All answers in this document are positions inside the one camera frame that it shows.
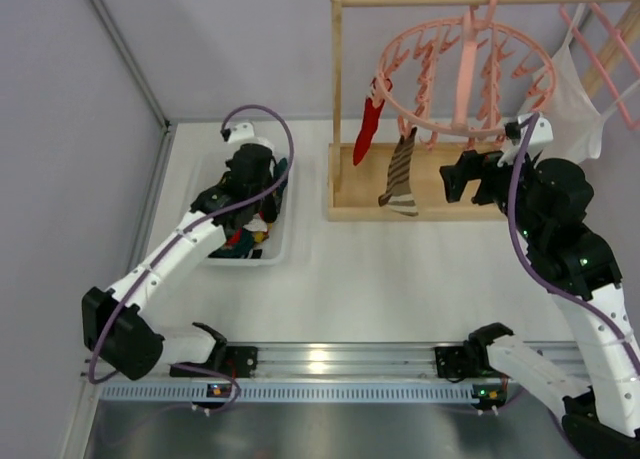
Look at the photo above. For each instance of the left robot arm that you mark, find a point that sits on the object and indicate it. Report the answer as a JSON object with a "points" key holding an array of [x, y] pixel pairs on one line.
{"points": [[114, 326]]}

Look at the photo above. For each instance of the green reindeer Christmas sock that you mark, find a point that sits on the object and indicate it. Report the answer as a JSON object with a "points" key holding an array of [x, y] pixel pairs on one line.
{"points": [[239, 246]]}

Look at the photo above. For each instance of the aluminium mounting rail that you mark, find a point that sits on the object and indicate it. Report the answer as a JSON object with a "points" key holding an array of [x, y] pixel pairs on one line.
{"points": [[359, 361]]}

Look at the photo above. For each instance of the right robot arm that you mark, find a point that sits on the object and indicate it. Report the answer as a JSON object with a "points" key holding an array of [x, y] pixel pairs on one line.
{"points": [[545, 204]]}

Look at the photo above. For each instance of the dark green sock upper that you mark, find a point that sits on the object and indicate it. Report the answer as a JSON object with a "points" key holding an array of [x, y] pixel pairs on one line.
{"points": [[280, 174]]}

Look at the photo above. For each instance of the brown beige striped sock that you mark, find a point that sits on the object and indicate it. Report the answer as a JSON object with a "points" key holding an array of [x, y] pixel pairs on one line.
{"points": [[398, 196]]}

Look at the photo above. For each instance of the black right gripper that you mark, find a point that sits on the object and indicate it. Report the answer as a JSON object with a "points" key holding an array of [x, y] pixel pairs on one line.
{"points": [[477, 180]]}

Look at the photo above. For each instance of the grey slotted cable duct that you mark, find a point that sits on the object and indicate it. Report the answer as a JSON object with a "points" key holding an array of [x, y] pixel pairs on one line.
{"points": [[251, 391]]}

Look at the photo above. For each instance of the white tank top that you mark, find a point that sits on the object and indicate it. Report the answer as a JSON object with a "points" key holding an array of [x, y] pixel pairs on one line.
{"points": [[577, 121]]}

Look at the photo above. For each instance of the yellow sock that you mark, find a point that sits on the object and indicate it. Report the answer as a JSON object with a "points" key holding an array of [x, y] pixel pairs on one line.
{"points": [[260, 236]]}

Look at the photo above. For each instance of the white plastic mesh basket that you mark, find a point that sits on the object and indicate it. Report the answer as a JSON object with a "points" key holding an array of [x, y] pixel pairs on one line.
{"points": [[207, 170]]}

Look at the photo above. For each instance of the red sock rear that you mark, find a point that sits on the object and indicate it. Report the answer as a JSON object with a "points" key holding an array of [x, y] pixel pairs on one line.
{"points": [[373, 106]]}

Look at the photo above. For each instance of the wooden clothes rack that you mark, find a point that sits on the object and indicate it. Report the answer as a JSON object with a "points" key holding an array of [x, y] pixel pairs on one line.
{"points": [[353, 191]]}

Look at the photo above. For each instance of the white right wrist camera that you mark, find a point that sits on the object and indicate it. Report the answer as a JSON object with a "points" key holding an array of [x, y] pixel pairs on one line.
{"points": [[530, 132]]}

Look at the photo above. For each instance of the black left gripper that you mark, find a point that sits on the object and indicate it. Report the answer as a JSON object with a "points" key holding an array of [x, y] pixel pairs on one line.
{"points": [[267, 209]]}

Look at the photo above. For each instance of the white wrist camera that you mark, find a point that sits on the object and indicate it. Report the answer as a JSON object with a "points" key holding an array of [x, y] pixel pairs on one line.
{"points": [[530, 132], [238, 132]]}

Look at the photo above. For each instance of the aluminium frame post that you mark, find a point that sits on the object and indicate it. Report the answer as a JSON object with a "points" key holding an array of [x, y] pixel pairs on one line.
{"points": [[119, 42]]}

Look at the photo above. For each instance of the pink clothes hanger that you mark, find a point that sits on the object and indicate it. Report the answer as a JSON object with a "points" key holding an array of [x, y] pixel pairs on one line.
{"points": [[616, 49]]}

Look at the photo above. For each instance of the pink round clip hanger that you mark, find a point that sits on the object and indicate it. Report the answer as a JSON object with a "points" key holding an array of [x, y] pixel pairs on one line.
{"points": [[476, 87]]}

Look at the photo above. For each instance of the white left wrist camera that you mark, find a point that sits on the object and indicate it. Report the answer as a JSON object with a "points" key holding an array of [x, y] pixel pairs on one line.
{"points": [[238, 132]]}

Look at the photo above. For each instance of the plain white sock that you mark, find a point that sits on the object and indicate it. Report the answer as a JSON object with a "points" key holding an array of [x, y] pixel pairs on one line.
{"points": [[257, 225]]}

